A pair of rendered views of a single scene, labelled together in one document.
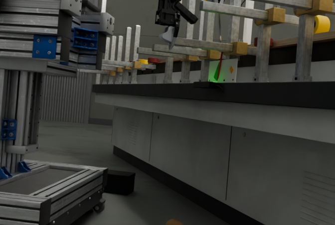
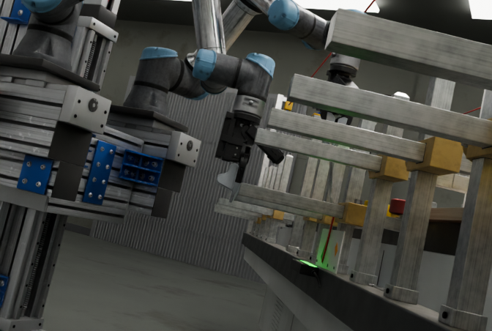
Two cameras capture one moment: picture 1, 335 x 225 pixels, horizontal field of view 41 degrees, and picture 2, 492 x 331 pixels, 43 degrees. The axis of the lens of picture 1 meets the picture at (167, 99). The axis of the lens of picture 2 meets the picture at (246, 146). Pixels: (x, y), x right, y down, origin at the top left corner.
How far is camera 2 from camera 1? 0.61 m
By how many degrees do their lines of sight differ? 19
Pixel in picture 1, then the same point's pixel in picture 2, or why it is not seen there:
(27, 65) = (22, 199)
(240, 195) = not seen: outside the picture
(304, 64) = (405, 266)
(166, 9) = (228, 136)
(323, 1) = (441, 151)
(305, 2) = (408, 148)
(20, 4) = (12, 108)
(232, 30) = (351, 181)
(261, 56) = (367, 234)
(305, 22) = (416, 185)
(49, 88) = (223, 226)
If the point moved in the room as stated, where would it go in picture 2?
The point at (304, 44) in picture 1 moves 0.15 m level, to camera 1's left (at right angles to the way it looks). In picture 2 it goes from (409, 228) to (322, 209)
